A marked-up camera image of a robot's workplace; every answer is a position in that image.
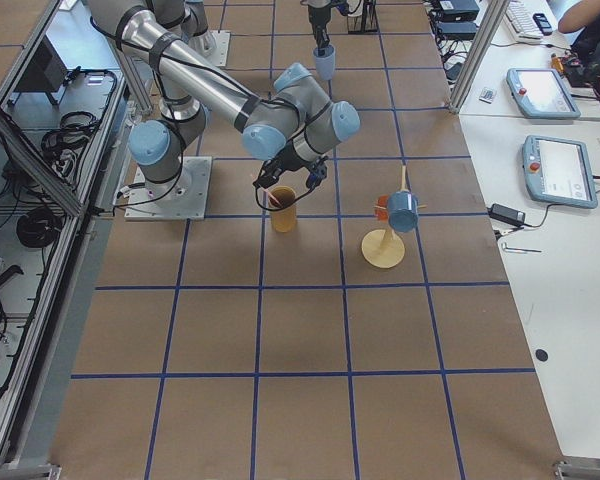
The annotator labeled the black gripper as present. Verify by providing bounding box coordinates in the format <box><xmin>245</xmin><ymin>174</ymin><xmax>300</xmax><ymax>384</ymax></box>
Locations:
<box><xmin>312</xmin><ymin>23</ymin><xmax>330</xmax><ymax>57</ymax></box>
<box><xmin>252</xmin><ymin>143</ymin><xmax>327</xmax><ymax>189</ymax></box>

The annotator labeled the light blue cup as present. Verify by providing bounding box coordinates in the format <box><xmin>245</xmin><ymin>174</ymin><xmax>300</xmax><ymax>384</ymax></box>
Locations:
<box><xmin>312</xmin><ymin>45</ymin><xmax>336</xmax><ymax>81</ymax></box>

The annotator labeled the pink chopstick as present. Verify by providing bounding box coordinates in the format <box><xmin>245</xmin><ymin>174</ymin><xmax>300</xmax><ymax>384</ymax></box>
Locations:
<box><xmin>251</xmin><ymin>174</ymin><xmax>282</xmax><ymax>208</ymax></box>

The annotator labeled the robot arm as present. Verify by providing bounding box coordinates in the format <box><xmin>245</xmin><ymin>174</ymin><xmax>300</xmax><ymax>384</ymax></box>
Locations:
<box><xmin>301</xmin><ymin>0</ymin><xmax>351</xmax><ymax>58</ymax></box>
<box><xmin>89</xmin><ymin>1</ymin><xmax>360</xmax><ymax>191</ymax></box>

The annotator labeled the orange cup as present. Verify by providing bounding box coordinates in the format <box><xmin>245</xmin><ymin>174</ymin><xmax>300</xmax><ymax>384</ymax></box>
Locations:
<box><xmin>374</xmin><ymin>195</ymin><xmax>389</xmax><ymax>221</ymax></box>

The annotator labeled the blue cup on stand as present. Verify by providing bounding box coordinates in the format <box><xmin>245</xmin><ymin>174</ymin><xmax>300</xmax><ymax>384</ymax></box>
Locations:
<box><xmin>386</xmin><ymin>191</ymin><xmax>419</xmax><ymax>233</ymax></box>

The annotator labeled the bamboo cylinder holder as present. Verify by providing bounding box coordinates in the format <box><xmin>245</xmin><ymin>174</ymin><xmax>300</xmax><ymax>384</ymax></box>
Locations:
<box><xmin>269</xmin><ymin>186</ymin><xmax>297</xmax><ymax>233</ymax></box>

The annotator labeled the wooden mug tree stand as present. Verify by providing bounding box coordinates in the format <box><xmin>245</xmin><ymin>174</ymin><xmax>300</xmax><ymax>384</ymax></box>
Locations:
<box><xmin>361</xmin><ymin>165</ymin><xmax>422</xmax><ymax>269</ymax></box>

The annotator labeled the teach pendant far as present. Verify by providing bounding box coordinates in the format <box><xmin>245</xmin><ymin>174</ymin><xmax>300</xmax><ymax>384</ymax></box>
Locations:
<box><xmin>506</xmin><ymin>68</ymin><xmax>581</xmax><ymax>120</ymax></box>

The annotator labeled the teach pendant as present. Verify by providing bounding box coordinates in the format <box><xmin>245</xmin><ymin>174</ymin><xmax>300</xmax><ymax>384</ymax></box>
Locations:
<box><xmin>521</xmin><ymin>135</ymin><xmax>598</xmax><ymax>209</ymax></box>
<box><xmin>506</xmin><ymin>68</ymin><xmax>581</xmax><ymax>120</ymax></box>

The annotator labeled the black power adapter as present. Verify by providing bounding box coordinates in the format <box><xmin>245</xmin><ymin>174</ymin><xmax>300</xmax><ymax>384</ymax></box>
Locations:
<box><xmin>487</xmin><ymin>203</ymin><xmax>526</xmax><ymax>227</ymax></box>

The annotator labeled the teach pendant near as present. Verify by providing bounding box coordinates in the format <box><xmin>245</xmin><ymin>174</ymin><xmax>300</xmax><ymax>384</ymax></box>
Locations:
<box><xmin>521</xmin><ymin>135</ymin><xmax>598</xmax><ymax>209</ymax></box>

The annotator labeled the black wire mug rack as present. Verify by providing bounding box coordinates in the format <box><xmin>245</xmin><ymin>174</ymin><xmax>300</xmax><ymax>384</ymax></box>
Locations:
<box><xmin>346</xmin><ymin>0</ymin><xmax>378</xmax><ymax>35</ymax></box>

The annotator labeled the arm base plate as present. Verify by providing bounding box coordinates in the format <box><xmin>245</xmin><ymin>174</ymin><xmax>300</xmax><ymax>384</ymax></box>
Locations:
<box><xmin>124</xmin><ymin>156</ymin><xmax>213</xmax><ymax>221</ymax></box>
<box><xmin>199</xmin><ymin>30</ymin><xmax>231</xmax><ymax>67</ymax></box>

